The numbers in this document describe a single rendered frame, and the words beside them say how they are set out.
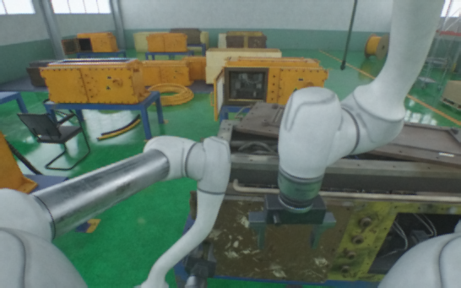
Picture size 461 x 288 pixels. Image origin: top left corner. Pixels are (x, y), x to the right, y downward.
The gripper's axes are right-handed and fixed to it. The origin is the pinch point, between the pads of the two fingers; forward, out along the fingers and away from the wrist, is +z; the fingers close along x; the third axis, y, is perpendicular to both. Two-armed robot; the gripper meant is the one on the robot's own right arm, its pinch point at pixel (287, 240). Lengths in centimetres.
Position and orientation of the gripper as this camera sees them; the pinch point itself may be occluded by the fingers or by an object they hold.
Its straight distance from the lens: 64.5
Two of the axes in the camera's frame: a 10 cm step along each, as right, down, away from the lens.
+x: 10.0, 0.1, -0.1
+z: 0.0, 8.7, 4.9
